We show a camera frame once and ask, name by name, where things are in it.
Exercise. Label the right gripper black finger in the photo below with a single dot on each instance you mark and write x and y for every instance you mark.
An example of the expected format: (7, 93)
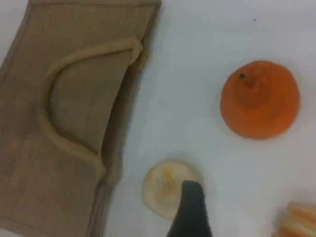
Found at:
(191, 212)

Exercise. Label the pale round egg yolk pastry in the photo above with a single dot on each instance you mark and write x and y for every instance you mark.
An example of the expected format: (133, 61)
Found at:
(160, 184)

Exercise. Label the brown jute tote bag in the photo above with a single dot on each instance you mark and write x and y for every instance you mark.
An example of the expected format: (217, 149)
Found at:
(74, 98)

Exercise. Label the long orange striped bread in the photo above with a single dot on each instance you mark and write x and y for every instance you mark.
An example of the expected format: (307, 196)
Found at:
(298, 219)

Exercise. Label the orange tangerine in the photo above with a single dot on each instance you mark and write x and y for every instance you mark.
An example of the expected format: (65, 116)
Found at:
(260, 103)

